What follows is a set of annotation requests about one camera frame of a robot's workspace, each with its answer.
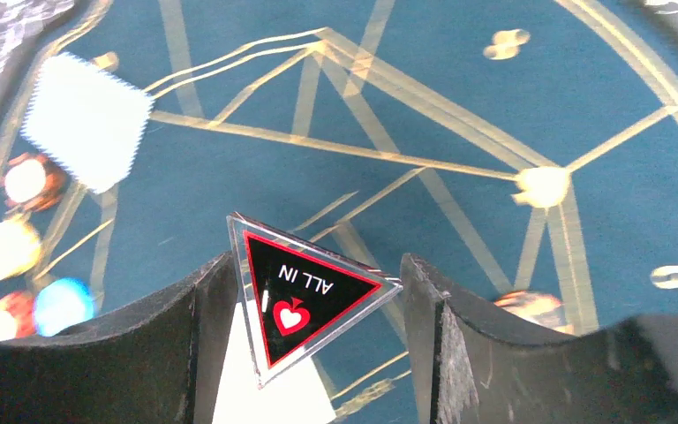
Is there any round blue poker mat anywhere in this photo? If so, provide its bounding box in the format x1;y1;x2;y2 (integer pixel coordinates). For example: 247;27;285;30
0;1;678;423

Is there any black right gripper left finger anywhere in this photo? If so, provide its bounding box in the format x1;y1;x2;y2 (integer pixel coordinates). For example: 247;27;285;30
0;253;238;423

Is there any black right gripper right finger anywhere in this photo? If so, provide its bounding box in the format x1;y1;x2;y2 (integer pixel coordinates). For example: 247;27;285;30
400;254;678;423

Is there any dark chip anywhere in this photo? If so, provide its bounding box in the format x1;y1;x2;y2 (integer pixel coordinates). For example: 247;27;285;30
1;153;68;212

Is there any red poker chip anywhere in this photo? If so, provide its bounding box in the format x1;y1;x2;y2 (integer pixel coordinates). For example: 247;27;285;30
0;291;36;342

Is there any cream poker chip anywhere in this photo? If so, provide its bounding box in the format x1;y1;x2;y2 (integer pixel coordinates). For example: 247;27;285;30
0;219;42;281

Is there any blue small blind button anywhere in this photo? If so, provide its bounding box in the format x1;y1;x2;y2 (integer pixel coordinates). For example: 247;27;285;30
34;277;95;337

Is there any red triangle marker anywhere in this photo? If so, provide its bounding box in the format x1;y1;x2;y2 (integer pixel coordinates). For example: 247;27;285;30
227;212;403;388

